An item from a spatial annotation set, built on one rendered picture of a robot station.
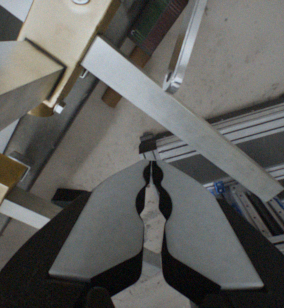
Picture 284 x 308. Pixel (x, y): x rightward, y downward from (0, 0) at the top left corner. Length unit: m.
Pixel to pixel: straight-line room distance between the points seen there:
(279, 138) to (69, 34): 1.05
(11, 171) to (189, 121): 0.25
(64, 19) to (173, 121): 0.13
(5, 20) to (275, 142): 1.07
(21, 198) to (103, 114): 0.84
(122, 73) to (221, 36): 0.93
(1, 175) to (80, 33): 0.21
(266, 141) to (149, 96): 0.94
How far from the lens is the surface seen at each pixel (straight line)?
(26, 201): 0.36
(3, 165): 0.34
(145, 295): 2.50
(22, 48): 0.19
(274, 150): 1.16
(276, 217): 0.93
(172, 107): 0.22
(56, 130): 0.41
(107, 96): 1.02
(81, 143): 1.23
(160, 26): 0.35
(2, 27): 0.50
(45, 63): 0.19
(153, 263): 0.43
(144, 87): 0.21
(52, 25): 0.21
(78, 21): 0.20
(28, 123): 0.43
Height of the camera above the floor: 1.05
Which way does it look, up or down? 60 degrees down
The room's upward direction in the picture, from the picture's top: 178 degrees clockwise
